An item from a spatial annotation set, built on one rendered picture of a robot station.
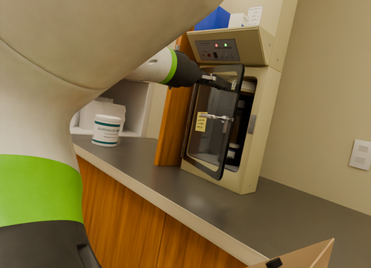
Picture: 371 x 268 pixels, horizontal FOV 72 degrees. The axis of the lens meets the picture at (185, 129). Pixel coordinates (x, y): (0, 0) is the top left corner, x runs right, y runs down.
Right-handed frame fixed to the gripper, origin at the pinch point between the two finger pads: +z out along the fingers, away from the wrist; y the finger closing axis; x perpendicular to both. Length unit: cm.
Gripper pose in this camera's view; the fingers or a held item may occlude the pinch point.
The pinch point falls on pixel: (223, 85)
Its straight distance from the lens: 85.6
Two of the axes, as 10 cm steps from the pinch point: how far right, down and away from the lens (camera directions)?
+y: -7.0, -2.0, 6.8
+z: 6.9, 0.7, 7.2
